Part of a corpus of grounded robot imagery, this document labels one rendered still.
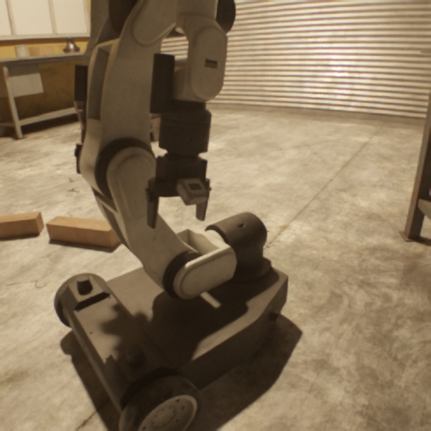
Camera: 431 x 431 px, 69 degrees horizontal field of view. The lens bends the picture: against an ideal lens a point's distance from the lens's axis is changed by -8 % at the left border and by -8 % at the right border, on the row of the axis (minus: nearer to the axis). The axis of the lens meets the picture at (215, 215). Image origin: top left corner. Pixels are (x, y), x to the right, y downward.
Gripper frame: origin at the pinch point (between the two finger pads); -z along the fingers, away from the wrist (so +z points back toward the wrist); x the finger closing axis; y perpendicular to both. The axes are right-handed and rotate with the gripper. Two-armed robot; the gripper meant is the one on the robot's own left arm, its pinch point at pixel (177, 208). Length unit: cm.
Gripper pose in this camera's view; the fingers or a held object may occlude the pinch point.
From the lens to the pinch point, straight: 63.0
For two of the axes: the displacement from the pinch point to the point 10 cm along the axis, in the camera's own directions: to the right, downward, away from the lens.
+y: 6.2, 3.2, -7.2
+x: -7.8, 1.1, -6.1
